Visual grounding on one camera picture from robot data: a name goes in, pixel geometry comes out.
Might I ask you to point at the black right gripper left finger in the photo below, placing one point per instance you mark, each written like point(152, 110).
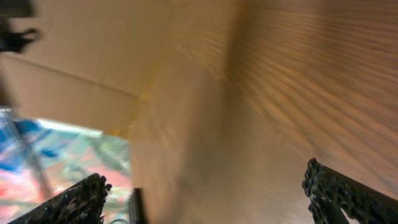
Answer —
point(81, 203)

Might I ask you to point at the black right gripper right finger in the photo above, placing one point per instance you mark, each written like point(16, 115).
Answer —
point(336, 198)

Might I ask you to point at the blue Galaxy smartphone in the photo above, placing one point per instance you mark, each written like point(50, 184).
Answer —
point(42, 158)

